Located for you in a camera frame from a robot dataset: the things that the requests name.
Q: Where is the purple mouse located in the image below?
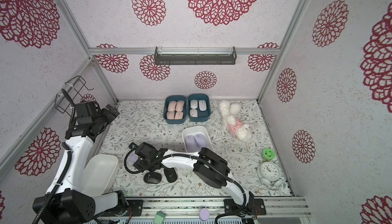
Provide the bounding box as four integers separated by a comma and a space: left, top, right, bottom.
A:
184, 135, 199, 152
127, 152, 138, 165
194, 134, 208, 149

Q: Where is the white tray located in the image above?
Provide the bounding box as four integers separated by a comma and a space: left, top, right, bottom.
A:
182, 126, 214, 152
81, 154, 119, 197

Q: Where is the white tray front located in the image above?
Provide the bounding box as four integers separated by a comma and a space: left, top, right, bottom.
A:
81, 154, 119, 197

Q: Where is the teal storage box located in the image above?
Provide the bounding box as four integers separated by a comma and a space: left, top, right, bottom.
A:
187, 93, 211, 122
163, 95, 188, 124

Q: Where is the white mouse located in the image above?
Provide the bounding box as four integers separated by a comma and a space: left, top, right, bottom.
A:
190, 99, 199, 109
198, 100, 207, 112
189, 109, 198, 118

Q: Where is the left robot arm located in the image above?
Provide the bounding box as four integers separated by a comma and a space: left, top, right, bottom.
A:
33, 89, 128, 224

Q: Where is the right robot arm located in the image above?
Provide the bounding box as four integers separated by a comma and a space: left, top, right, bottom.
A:
124, 142, 255, 224

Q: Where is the black mouse lower left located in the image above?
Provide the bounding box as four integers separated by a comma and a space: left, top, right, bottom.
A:
144, 172, 162, 184

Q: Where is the black mouse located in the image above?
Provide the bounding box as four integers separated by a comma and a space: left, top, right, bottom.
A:
144, 172, 162, 184
164, 168, 178, 183

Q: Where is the black mouse lower right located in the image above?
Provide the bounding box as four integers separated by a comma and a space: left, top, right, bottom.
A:
164, 168, 178, 183

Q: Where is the green connector block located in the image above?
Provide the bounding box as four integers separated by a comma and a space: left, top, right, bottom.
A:
154, 211, 166, 224

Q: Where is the purple round cap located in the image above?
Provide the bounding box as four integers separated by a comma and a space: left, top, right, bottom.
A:
199, 208, 210, 222

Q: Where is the white plush toy pink dress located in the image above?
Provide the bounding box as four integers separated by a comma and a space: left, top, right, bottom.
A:
219, 100, 252, 142

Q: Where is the green round toy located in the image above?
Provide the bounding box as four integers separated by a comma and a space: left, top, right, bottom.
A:
262, 148, 276, 161

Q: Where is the white alarm clock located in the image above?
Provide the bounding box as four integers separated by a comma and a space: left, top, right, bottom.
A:
256, 162, 284, 187

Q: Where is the black wire wall rack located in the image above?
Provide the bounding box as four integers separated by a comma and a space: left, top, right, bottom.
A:
54, 75, 94, 115

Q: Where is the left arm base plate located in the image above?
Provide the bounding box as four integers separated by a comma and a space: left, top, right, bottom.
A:
101, 199, 144, 217

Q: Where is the dark wall shelf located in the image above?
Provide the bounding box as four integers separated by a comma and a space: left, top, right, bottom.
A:
153, 47, 237, 66

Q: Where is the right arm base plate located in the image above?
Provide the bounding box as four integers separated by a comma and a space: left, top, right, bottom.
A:
224, 198, 266, 216

